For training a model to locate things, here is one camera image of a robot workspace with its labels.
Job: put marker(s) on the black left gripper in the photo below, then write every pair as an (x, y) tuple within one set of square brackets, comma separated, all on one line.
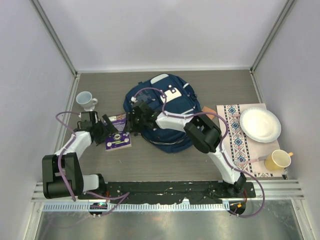
[(101, 140)]

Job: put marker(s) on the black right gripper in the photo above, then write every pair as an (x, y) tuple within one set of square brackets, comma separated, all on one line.
[(130, 126)]

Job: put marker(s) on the purple paperback book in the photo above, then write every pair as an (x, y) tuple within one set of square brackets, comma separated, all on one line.
[(121, 139)]

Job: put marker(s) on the navy blue student backpack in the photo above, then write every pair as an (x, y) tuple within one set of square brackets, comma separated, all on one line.
[(180, 98)]

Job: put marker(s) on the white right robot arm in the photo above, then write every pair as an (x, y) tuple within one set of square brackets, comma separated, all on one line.
[(204, 134)]

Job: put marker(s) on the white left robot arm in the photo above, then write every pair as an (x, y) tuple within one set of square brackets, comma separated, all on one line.
[(61, 172)]

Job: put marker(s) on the light blue cup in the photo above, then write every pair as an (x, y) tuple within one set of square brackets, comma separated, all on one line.
[(86, 101)]

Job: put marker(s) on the tan leather wallet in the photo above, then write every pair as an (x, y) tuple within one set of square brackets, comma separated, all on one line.
[(209, 110)]

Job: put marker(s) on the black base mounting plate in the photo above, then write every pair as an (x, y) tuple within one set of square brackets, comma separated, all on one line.
[(173, 192)]

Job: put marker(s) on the patterned white placemat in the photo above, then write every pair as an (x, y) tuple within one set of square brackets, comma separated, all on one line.
[(240, 147)]

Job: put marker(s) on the white paper plate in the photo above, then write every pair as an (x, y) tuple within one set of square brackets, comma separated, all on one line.
[(260, 124)]

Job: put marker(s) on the yellow cup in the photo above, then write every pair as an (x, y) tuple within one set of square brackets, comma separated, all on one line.
[(278, 160)]

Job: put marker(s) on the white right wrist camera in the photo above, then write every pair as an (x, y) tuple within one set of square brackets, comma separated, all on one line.
[(133, 100)]

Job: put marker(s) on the perforated metal rail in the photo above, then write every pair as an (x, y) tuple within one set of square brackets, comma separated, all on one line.
[(91, 206)]

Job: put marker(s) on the pink handled knife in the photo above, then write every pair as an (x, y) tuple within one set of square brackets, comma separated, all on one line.
[(259, 159)]

